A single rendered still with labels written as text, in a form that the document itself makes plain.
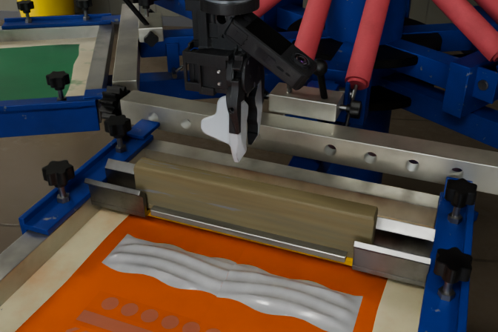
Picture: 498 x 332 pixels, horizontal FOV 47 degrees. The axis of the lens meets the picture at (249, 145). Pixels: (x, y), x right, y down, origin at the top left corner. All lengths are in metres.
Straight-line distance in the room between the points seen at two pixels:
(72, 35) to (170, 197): 0.96
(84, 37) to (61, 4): 2.91
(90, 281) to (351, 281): 0.36
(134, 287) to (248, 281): 0.15
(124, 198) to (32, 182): 2.03
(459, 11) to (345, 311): 0.73
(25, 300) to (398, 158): 0.59
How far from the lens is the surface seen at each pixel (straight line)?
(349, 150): 0.96
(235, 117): 0.69
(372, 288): 0.80
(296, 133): 0.97
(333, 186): 0.92
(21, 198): 2.80
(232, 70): 0.69
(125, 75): 1.21
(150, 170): 0.84
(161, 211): 0.86
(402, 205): 0.91
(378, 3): 1.24
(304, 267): 0.82
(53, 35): 1.74
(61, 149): 3.14
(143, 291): 0.79
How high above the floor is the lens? 1.50
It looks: 30 degrees down
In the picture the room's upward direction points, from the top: straight up
